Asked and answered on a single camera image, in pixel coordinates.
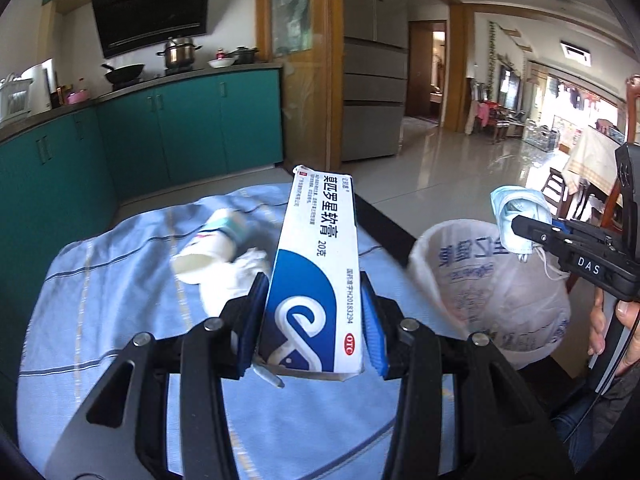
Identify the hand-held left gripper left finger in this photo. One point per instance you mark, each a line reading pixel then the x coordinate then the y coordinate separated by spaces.
pixel 250 325

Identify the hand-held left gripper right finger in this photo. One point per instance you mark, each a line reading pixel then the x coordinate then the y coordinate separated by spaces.
pixel 375 330

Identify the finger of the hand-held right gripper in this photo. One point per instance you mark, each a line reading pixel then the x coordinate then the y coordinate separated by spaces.
pixel 540 237
pixel 590 234

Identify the blue face mask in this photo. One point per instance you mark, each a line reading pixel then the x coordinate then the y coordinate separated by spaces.
pixel 515 205

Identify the silver ointment tube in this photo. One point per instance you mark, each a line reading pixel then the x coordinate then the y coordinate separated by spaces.
pixel 270 377

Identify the waste bin with white bag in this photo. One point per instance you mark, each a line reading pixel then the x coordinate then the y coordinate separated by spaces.
pixel 475 280

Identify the white blue ointment box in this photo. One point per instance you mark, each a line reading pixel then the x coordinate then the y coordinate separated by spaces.
pixel 315 260

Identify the person's right hand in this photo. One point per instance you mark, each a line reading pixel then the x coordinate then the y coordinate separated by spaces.
pixel 630 335

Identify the wooden slatted chair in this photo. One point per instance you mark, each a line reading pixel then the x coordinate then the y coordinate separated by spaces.
pixel 565 195

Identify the white crumpled tissue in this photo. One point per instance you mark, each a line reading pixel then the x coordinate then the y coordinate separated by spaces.
pixel 235 280

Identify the dining table with cloth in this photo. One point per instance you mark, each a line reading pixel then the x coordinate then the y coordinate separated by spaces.
pixel 595 155

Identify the white paper cup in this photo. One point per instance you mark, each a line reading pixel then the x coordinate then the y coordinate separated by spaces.
pixel 210 255

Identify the white baby fence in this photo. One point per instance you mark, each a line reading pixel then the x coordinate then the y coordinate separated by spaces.
pixel 542 136

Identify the carved wooden chairs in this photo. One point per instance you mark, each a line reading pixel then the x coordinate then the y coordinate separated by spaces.
pixel 495 120

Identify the blue checked cloth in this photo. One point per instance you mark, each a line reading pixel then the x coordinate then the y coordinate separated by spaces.
pixel 125 300

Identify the black television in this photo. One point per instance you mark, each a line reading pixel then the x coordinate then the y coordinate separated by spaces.
pixel 512 87

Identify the person's jeans leg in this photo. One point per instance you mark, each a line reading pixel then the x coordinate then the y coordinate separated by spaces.
pixel 575 425

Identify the ceiling air vent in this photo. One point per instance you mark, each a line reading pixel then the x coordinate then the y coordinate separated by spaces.
pixel 577 53

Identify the green vine garland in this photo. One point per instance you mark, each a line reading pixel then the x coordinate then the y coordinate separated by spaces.
pixel 493 60

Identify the teal base cabinets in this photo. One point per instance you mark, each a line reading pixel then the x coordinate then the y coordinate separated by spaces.
pixel 150 145

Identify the grey refrigerator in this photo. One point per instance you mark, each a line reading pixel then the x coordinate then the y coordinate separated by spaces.
pixel 375 85

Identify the wooden framed glass door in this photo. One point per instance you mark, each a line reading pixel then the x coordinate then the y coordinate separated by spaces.
pixel 300 85

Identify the white bowl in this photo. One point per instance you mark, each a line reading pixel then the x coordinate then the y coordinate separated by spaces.
pixel 221 62

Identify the gas stove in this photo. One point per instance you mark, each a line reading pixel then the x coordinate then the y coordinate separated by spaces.
pixel 160 76

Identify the black lidded pot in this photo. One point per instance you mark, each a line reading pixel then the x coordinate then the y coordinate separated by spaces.
pixel 244 56

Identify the steel cooking pot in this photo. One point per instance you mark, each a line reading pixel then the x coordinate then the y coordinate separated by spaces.
pixel 179 55

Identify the black wok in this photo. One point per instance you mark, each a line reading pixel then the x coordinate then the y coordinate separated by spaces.
pixel 125 75

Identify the dark kitchen counter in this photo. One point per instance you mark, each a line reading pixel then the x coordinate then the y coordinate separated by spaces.
pixel 60 115

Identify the pink bowl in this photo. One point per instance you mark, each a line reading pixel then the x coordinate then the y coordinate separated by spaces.
pixel 77 97

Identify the white countertop appliance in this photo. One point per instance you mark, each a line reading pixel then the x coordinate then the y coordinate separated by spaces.
pixel 39 85

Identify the white dish rack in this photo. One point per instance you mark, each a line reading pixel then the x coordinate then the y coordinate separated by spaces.
pixel 15 100

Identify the black range hood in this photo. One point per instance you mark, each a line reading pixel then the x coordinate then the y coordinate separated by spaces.
pixel 150 10

